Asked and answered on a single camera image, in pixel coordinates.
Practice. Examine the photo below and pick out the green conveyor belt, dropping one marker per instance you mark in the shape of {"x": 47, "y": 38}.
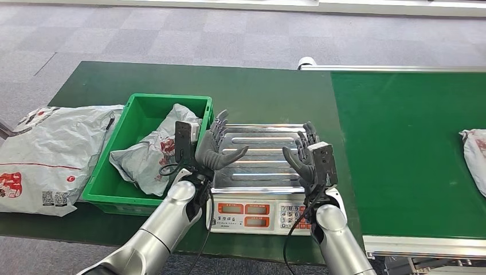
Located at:
{"x": 398, "y": 133}

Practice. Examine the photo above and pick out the green plastic crate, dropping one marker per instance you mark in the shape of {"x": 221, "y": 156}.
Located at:
{"x": 140, "y": 114}

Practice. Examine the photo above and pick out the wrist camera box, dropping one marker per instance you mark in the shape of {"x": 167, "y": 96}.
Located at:
{"x": 183, "y": 140}
{"x": 324, "y": 163}

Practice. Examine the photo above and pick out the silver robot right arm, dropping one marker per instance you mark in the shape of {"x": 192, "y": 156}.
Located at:
{"x": 341, "y": 239}

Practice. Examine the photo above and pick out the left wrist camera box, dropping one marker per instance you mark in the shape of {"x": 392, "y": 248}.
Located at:
{"x": 183, "y": 140}

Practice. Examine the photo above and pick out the grey parcel bag red print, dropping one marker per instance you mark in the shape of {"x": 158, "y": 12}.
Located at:
{"x": 476, "y": 159}
{"x": 144, "y": 159}

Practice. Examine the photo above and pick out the steel scale tray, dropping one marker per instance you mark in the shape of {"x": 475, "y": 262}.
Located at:
{"x": 265, "y": 131}

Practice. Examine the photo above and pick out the dark green table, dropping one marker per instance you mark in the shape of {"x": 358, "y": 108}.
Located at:
{"x": 247, "y": 91}

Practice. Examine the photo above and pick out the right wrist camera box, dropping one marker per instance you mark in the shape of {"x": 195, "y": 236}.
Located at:
{"x": 324, "y": 163}

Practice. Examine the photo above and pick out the white electronic scale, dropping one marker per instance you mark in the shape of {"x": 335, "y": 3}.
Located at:
{"x": 235, "y": 227}

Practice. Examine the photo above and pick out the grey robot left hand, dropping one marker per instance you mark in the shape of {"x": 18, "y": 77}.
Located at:
{"x": 209, "y": 151}

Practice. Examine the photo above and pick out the large grey courier bag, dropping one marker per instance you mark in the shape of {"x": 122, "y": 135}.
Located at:
{"x": 49, "y": 151}

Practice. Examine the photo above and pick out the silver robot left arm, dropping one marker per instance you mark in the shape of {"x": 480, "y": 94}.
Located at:
{"x": 167, "y": 224}

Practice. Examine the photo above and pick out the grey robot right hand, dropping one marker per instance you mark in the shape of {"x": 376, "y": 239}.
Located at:
{"x": 303, "y": 167}

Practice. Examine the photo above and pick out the aluminium conveyor frame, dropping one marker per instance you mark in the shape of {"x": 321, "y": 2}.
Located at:
{"x": 379, "y": 68}

